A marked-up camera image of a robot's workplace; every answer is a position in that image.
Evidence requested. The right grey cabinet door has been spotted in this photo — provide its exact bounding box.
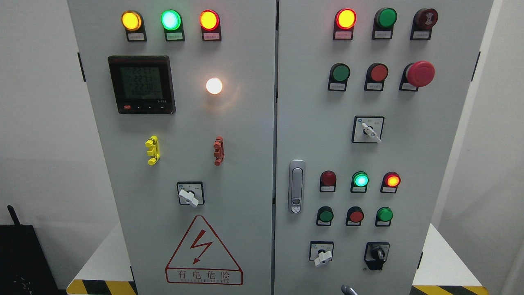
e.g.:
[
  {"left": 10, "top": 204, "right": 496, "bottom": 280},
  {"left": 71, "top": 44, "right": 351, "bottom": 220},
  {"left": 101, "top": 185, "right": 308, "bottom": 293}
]
[{"left": 274, "top": 0, "right": 493, "bottom": 295}]

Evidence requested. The green push button lower right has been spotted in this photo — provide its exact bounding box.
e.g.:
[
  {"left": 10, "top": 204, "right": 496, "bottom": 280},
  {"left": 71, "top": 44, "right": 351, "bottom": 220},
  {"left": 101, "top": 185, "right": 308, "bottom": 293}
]
[{"left": 375, "top": 207, "right": 393, "bottom": 227}]

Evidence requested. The green indicator lamp top right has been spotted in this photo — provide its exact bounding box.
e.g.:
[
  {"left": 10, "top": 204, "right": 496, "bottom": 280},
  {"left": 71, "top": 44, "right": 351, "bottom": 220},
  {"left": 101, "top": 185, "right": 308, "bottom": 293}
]
[{"left": 372, "top": 7, "right": 398, "bottom": 40}]

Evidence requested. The green push button upper row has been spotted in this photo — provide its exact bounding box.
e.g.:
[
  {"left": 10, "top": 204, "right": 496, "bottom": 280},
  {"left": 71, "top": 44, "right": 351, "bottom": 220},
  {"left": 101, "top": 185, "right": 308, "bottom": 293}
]
[{"left": 327, "top": 62, "right": 350, "bottom": 91}]

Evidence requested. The green indicator lamp lower middle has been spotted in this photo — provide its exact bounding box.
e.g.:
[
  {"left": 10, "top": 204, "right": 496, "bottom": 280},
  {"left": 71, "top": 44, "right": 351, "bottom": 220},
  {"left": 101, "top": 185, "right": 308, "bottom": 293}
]
[{"left": 350, "top": 171, "right": 369, "bottom": 193}]

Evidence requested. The red mushroom emergency stop button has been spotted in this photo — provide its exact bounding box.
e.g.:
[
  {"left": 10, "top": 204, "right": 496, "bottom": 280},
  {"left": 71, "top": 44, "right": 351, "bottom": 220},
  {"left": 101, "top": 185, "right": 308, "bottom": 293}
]
[{"left": 399, "top": 61, "right": 435, "bottom": 92}]

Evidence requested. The left door rotary selector switch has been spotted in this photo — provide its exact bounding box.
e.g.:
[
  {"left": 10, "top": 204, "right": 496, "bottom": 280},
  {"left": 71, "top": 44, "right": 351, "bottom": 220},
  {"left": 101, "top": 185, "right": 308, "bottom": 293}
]
[{"left": 176, "top": 182, "right": 205, "bottom": 208}]

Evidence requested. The upper right rotary selector switch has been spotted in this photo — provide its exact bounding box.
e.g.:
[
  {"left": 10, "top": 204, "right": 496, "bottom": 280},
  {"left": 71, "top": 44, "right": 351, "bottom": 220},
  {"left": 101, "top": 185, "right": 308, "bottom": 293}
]
[{"left": 352, "top": 116, "right": 385, "bottom": 143}]

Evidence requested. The yellow indicator lamp top left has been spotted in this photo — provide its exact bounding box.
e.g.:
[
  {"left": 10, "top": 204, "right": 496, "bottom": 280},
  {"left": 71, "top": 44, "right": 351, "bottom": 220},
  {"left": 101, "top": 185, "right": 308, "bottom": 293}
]
[{"left": 120, "top": 11, "right": 147, "bottom": 42}]

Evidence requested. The lower white rotary selector switch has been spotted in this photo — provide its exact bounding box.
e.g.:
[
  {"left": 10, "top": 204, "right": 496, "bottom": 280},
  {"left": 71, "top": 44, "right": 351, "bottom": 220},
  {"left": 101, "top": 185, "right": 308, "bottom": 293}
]
[{"left": 309, "top": 241, "right": 334, "bottom": 268}]

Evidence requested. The dark red buzzer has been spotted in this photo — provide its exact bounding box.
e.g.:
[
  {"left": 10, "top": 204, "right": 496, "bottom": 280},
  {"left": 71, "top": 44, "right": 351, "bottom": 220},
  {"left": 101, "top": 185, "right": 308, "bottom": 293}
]
[{"left": 410, "top": 8, "right": 438, "bottom": 40}]

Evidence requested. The green push button lower left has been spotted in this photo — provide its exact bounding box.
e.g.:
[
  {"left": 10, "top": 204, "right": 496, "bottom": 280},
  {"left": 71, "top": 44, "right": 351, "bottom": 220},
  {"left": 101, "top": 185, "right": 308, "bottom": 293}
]
[{"left": 316, "top": 206, "right": 334, "bottom": 226}]

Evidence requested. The green indicator lamp top left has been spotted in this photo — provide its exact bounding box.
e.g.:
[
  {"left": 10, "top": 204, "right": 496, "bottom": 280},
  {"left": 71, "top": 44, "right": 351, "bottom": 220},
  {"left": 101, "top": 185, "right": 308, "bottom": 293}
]
[{"left": 161, "top": 9, "right": 185, "bottom": 41}]

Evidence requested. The black digital power meter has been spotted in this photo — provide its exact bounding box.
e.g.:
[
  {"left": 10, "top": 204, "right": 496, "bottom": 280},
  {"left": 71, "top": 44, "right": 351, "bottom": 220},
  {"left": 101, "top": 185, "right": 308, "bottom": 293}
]
[{"left": 107, "top": 55, "right": 176, "bottom": 114}]

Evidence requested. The red indicator lamp lower left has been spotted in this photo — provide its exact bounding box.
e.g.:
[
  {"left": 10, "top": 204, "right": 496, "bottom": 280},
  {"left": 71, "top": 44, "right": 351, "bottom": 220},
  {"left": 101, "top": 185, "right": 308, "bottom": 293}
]
[{"left": 319, "top": 170, "right": 337, "bottom": 193}]

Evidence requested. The grey cabinet door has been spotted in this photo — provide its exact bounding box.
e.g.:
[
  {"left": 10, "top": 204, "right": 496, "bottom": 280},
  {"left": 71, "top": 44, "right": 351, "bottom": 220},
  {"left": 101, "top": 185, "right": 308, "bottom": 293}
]
[
  {"left": 68, "top": 0, "right": 276, "bottom": 295},
  {"left": 274, "top": 0, "right": 493, "bottom": 295}
]

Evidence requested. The black device with antenna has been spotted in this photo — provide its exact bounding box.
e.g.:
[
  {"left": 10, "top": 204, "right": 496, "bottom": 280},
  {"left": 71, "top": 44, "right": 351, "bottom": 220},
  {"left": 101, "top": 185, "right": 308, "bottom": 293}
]
[{"left": 0, "top": 205, "right": 59, "bottom": 295}]

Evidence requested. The white glowing indicator lamp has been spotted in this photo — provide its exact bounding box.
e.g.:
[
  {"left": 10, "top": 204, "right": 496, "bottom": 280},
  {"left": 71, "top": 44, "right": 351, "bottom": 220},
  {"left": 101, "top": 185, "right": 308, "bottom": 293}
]
[{"left": 206, "top": 78, "right": 223, "bottom": 95}]

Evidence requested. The red indicator lamp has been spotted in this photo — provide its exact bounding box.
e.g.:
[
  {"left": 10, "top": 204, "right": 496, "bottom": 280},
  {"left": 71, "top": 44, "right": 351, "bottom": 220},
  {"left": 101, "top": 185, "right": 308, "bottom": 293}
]
[
  {"left": 199, "top": 9, "right": 221, "bottom": 41},
  {"left": 319, "top": 170, "right": 337, "bottom": 193},
  {"left": 380, "top": 172, "right": 401, "bottom": 194},
  {"left": 333, "top": 8, "right": 356, "bottom": 41}
]

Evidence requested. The red electric hazard warning sticker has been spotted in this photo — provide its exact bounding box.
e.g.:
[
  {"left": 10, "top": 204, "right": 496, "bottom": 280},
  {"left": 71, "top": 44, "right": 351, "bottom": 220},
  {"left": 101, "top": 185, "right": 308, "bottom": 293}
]
[{"left": 165, "top": 215, "right": 243, "bottom": 285}]

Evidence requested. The left grey cabinet door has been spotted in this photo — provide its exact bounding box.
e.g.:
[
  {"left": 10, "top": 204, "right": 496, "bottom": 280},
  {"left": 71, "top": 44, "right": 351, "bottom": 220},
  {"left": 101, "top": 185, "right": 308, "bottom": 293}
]
[{"left": 68, "top": 0, "right": 276, "bottom": 295}]

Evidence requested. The red indicator lamp lower right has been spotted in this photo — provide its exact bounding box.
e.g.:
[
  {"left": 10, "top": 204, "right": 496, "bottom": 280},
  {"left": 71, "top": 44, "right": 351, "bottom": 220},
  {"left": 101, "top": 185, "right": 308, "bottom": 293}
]
[{"left": 380, "top": 172, "right": 401, "bottom": 194}]

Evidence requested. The silver door lock handle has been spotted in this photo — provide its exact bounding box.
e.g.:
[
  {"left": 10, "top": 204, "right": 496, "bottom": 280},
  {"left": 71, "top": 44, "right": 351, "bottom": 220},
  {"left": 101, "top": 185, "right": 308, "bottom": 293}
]
[{"left": 288, "top": 159, "right": 305, "bottom": 213}]

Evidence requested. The red push button upper row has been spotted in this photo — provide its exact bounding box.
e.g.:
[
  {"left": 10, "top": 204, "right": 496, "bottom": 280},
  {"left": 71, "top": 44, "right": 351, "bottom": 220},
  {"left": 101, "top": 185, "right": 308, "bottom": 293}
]
[{"left": 364, "top": 62, "right": 388, "bottom": 91}]

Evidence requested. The black knob selector switch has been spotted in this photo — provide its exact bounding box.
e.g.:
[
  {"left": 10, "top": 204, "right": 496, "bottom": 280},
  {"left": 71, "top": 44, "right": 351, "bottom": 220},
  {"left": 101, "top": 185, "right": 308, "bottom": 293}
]
[{"left": 364, "top": 242, "right": 391, "bottom": 270}]

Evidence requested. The red indicator lamp top right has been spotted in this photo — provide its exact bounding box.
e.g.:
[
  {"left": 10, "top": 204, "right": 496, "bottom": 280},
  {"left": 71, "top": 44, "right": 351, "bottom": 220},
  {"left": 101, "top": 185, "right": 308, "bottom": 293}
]
[{"left": 333, "top": 8, "right": 356, "bottom": 41}]

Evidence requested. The white platform with hazard stripes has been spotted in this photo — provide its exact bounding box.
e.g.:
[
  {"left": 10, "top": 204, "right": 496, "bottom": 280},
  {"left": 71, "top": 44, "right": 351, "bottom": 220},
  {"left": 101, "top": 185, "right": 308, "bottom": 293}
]
[{"left": 67, "top": 225, "right": 489, "bottom": 295}]

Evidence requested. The yellow terminal clip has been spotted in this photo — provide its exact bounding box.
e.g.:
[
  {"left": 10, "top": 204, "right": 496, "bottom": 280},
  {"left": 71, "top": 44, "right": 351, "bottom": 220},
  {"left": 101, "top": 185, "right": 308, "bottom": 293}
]
[{"left": 145, "top": 136, "right": 160, "bottom": 166}]

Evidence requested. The red push button lower middle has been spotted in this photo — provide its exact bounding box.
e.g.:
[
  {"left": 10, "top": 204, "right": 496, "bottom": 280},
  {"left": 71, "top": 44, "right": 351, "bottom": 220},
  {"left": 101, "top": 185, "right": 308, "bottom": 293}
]
[{"left": 346, "top": 206, "right": 365, "bottom": 226}]

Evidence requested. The red indicator lamp top left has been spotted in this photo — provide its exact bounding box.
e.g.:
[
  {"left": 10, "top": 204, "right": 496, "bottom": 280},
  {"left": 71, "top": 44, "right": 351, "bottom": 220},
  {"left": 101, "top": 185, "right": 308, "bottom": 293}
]
[{"left": 199, "top": 9, "right": 221, "bottom": 41}]

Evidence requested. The green indicator lamp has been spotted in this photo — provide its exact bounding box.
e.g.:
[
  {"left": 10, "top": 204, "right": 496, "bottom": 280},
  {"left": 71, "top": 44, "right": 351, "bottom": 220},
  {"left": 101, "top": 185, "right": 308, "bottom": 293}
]
[
  {"left": 350, "top": 171, "right": 369, "bottom": 193},
  {"left": 372, "top": 7, "right": 398, "bottom": 40},
  {"left": 161, "top": 9, "right": 185, "bottom": 41}
]

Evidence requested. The red terminal clip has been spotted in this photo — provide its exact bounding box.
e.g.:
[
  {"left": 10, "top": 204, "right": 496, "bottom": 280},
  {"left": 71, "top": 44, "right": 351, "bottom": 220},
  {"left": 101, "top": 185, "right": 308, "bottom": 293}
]
[{"left": 213, "top": 136, "right": 224, "bottom": 166}]

